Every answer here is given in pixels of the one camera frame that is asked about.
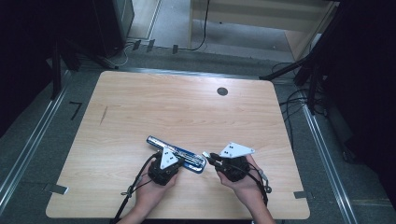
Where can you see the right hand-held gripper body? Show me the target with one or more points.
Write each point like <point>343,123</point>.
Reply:
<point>235,150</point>

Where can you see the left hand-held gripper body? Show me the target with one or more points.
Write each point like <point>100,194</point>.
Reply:
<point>168,158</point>

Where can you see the blue stapler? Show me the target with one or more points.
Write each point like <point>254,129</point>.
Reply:
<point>193,161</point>

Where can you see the person's left hand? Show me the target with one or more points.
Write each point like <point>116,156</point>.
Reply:
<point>149,194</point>

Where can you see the person's right hand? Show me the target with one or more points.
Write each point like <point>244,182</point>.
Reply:
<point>249,189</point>

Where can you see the round black table grommet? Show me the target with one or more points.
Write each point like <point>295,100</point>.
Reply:
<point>222,91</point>

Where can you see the metal floor strip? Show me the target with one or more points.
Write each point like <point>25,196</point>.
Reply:
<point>186,73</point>

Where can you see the black metal stand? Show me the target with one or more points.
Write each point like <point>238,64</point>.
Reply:
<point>313,90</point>
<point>56,71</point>

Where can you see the black plug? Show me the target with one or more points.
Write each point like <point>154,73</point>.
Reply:
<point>137,44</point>
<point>150,45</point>

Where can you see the light wooden furniture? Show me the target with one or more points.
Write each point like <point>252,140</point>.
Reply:
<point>264,15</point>

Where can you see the black cabinet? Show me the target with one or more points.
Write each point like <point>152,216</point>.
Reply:
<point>115,25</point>

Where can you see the dark curtain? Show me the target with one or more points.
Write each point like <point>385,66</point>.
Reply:
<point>370,93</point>
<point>28,46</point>

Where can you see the metal floor rail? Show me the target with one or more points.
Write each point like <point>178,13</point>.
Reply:
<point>327,158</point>
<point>29,146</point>

